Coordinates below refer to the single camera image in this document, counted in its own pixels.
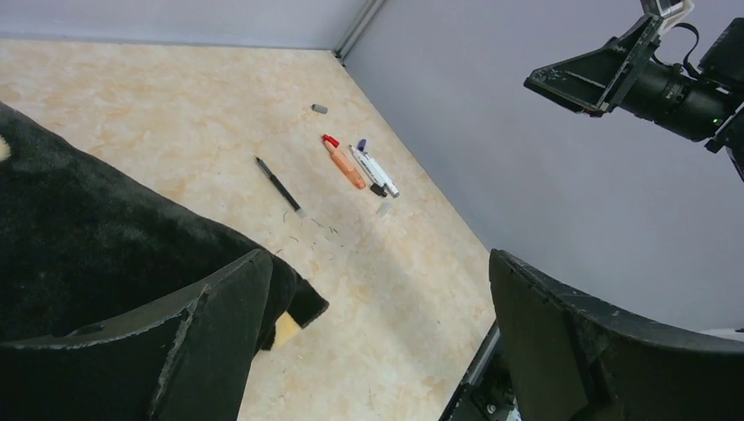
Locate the black floral plush blanket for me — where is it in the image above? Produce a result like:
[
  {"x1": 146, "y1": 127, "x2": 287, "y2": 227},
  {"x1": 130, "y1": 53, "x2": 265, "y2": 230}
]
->
[{"x1": 0, "y1": 101, "x2": 330, "y2": 353}]

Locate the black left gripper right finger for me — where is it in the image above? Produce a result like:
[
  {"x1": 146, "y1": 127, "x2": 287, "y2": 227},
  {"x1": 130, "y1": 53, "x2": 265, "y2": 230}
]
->
[{"x1": 489, "y1": 250, "x2": 743, "y2": 420}]

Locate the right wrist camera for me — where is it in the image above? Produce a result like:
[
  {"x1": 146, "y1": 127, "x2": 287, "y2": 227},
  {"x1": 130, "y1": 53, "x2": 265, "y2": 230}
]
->
[{"x1": 640, "y1": 0, "x2": 695, "y2": 25}]

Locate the orange pen red cap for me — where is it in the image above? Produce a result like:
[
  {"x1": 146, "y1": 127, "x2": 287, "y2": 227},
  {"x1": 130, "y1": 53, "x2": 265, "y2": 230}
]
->
[{"x1": 321, "y1": 134, "x2": 366, "y2": 189}]

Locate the white marker black cap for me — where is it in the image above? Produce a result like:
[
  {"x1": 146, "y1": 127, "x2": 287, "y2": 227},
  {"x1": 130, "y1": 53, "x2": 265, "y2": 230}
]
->
[{"x1": 348, "y1": 145, "x2": 388, "y2": 197}]

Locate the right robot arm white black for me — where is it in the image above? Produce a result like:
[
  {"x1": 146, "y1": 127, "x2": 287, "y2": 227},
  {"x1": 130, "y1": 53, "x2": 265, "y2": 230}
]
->
[{"x1": 524, "y1": 14, "x2": 743, "y2": 174}]

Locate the clear pen cap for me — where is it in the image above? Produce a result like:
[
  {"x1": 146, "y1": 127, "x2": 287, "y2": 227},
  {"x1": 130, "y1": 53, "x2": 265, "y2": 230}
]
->
[{"x1": 376, "y1": 202, "x2": 392, "y2": 218}]

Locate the small grey cap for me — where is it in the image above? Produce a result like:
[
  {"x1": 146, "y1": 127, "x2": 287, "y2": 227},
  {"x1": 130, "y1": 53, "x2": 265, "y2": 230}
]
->
[{"x1": 311, "y1": 103, "x2": 328, "y2": 114}]

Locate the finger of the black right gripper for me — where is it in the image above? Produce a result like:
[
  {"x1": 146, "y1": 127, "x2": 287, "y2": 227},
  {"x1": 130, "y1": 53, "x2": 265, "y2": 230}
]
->
[{"x1": 523, "y1": 14, "x2": 662, "y2": 117}]

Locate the black gel pen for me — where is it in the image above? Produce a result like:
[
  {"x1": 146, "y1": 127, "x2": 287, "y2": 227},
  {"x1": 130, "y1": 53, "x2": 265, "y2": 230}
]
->
[{"x1": 255, "y1": 156, "x2": 306, "y2": 218}]

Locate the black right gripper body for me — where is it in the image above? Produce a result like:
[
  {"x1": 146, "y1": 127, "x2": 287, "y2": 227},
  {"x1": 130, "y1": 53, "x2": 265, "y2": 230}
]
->
[{"x1": 619, "y1": 61, "x2": 735, "y2": 142}]

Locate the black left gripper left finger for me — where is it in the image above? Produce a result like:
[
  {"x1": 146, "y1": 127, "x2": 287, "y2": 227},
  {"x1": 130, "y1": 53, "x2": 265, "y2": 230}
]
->
[{"x1": 1, "y1": 250, "x2": 272, "y2": 420}]

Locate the white marker purple cap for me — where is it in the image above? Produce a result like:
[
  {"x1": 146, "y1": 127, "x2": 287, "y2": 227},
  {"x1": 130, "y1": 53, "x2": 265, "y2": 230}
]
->
[{"x1": 357, "y1": 139, "x2": 400, "y2": 198}]

